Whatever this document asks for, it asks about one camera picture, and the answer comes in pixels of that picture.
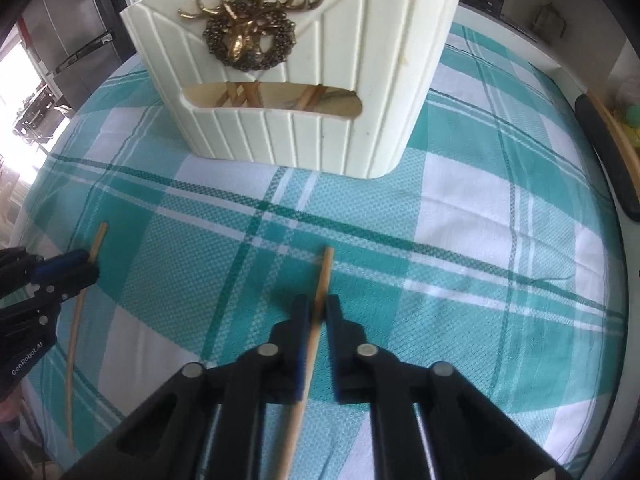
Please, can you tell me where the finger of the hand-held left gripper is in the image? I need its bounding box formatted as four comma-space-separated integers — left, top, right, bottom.
27, 251, 90, 282
44, 264, 100, 304

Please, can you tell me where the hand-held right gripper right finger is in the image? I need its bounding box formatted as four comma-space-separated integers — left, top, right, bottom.
326, 294, 572, 480

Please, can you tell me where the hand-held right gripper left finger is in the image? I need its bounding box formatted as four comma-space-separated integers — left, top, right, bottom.
60, 294, 312, 480

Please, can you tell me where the cream plastic container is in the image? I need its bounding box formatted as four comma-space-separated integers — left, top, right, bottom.
119, 0, 463, 181

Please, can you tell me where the teal checked tablecloth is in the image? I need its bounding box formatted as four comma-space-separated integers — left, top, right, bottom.
15, 25, 628, 480

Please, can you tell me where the grey refrigerator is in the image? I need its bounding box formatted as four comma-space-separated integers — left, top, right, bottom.
17, 0, 128, 108

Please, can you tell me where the black tray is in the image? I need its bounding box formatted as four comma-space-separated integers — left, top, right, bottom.
575, 94, 640, 222

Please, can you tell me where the wooden cutting board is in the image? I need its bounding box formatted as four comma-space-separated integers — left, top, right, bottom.
592, 92, 640, 201

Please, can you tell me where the clear plastic bag with produce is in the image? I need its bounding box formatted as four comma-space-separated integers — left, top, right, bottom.
615, 80, 640, 148

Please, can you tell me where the black gas stove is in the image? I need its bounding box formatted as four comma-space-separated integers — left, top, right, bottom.
450, 0, 541, 42

